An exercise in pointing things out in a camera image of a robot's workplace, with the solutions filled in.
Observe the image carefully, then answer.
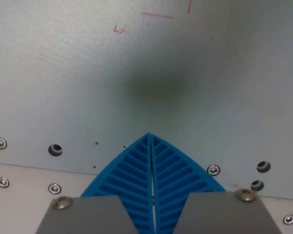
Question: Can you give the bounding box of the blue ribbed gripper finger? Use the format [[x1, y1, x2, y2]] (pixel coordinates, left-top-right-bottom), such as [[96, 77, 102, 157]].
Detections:
[[35, 132, 156, 234], [148, 132, 283, 234]]

